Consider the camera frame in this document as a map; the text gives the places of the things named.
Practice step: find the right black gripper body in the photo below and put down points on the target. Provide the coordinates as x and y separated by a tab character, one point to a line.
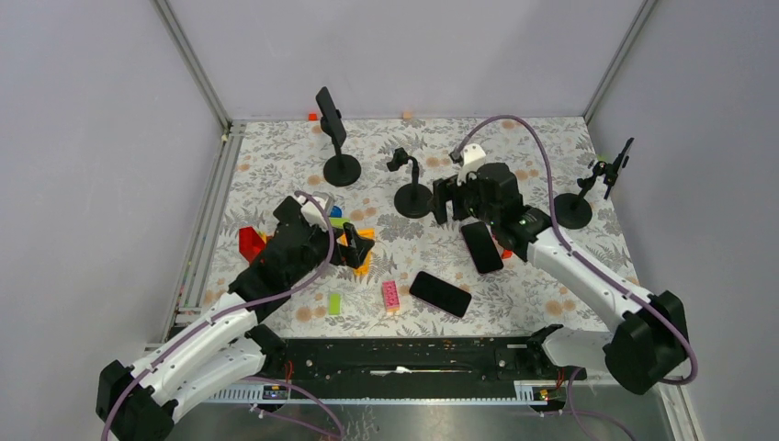
467	201

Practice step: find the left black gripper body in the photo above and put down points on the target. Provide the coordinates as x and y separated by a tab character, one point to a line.
340	254

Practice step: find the black pole stand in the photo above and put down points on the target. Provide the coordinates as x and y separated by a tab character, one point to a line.
572	210
412	200

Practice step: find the black phone purple case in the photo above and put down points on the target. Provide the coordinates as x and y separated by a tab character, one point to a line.
482	248

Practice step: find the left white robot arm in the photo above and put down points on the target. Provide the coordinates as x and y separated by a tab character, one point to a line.
147	398

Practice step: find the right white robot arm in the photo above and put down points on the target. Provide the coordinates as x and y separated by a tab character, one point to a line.
646	335

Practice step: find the long green block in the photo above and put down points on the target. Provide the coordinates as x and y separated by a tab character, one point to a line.
339	223

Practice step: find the floral patterned table mat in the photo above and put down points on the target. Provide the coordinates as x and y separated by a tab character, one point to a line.
278	158

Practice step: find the small green block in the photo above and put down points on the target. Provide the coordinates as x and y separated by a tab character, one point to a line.
334	304

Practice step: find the pink studded toy brick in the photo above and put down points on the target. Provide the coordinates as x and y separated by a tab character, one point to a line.
390	296

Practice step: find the red yellow toy truck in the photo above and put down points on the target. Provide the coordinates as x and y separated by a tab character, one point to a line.
250	243

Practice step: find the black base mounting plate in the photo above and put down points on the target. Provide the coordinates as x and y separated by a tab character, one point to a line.
467	368

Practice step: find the orange triangular plastic frame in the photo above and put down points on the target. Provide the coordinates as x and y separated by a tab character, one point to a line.
363	270

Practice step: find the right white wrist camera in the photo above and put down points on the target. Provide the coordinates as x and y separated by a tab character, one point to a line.
472	157

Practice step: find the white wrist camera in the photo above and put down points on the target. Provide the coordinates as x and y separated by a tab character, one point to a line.
311	214
472	157

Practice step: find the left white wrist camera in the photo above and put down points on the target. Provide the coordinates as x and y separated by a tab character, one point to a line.
311	214

